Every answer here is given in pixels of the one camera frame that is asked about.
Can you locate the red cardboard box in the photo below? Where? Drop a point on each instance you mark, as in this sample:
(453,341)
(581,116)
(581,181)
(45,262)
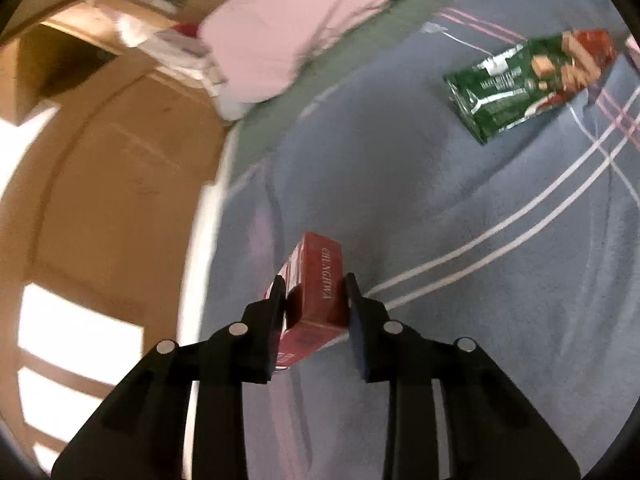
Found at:
(316,309)

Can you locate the blue plaid blanket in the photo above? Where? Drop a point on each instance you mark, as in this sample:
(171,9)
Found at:
(535,256)

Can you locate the pink pillow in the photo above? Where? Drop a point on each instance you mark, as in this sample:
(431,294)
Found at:
(260,46)

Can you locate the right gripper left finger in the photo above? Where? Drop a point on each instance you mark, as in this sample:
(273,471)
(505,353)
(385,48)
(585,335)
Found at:
(139,429)

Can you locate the wooden bed frame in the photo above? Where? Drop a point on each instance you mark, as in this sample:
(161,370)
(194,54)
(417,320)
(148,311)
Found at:
(96,217)

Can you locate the green bed mat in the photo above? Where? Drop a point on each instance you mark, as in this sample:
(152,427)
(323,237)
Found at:
(375,101)

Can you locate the green snack wrapper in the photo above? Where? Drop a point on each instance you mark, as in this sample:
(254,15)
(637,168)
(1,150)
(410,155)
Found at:
(527,80)

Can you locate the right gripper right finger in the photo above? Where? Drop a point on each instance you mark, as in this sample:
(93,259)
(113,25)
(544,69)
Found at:
(452,412)

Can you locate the pink plastic bag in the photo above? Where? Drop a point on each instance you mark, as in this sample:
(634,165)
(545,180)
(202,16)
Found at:
(633,51)

